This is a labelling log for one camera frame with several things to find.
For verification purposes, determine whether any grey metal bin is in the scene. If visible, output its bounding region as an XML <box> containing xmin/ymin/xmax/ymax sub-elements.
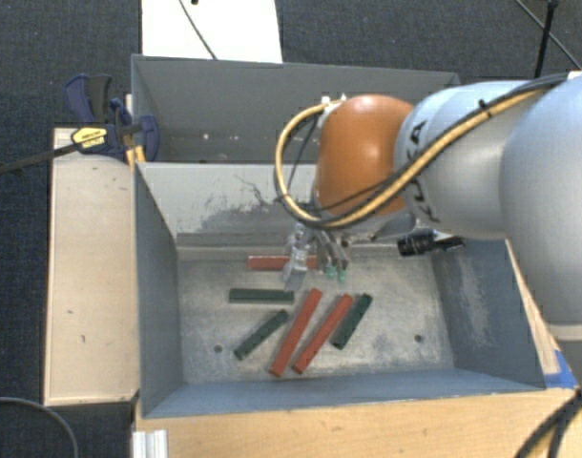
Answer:
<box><xmin>130</xmin><ymin>53</ymin><xmax>549</xmax><ymax>420</ymax></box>

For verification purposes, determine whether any pale wood flat board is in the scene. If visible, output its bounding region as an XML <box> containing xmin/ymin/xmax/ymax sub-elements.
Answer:
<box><xmin>42</xmin><ymin>128</ymin><xmax>141</xmax><ymax>407</ymax></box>

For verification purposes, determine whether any black cylinder on white bracket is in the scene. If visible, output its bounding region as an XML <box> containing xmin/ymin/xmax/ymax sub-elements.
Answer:
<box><xmin>396</xmin><ymin>229</ymin><xmax>466</xmax><ymax>259</ymax></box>

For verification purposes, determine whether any dark green flat block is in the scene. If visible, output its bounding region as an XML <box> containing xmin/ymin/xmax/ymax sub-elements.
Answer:
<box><xmin>329</xmin><ymin>293</ymin><xmax>374</xmax><ymax>351</ymax></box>
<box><xmin>233</xmin><ymin>308</ymin><xmax>291</xmax><ymax>362</ymax></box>
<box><xmin>228</xmin><ymin>287</ymin><xmax>296</xmax><ymax>304</ymax></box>

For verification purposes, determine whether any red-brown flat block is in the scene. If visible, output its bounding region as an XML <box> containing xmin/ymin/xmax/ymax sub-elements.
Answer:
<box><xmin>290</xmin><ymin>293</ymin><xmax>355</xmax><ymax>376</ymax></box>
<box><xmin>268</xmin><ymin>287</ymin><xmax>324</xmax><ymax>379</ymax></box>
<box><xmin>246</xmin><ymin>255</ymin><xmax>319</xmax><ymax>272</ymax></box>

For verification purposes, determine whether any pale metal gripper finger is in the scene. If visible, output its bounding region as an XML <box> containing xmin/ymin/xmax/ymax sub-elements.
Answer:
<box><xmin>281</xmin><ymin>255</ymin><xmax>298</xmax><ymax>292</ymax></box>
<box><xmin>294</xmin><ymin>258</ymin><xmax>309</xmax><ymax>295</ymax></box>

